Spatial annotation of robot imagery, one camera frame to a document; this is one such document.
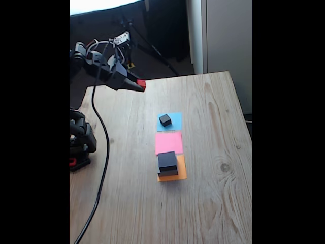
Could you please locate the small dark cube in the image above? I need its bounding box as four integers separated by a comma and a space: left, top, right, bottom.
158, 113, 173, 127

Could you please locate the medium dark block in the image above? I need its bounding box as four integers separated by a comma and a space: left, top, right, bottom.
157, 151, 178, 172

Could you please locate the large grey block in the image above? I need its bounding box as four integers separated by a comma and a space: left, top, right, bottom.
157, 166, 179, 178

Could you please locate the tall black tripod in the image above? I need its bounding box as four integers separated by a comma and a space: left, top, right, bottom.
116, 15, 181, 77

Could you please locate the bright white light panel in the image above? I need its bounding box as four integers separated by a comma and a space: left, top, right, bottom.
70, 0, 143, 16

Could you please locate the blue paper sheet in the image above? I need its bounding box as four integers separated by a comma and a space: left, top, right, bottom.
157, 111, 183, 132

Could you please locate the pink paper sheet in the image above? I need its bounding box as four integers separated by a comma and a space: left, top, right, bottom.
155, 131, 184, 155

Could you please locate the white cabinet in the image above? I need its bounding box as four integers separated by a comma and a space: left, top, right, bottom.
186, 0, 253, 115

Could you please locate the orange paper sheet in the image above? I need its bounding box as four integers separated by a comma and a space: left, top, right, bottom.
156, 154, 187, 183

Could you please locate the small wrist camera board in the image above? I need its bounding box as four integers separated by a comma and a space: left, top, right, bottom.
113, 30, 132, 48

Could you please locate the black camera cable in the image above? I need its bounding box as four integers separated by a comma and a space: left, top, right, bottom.
73, 42, 120, 244

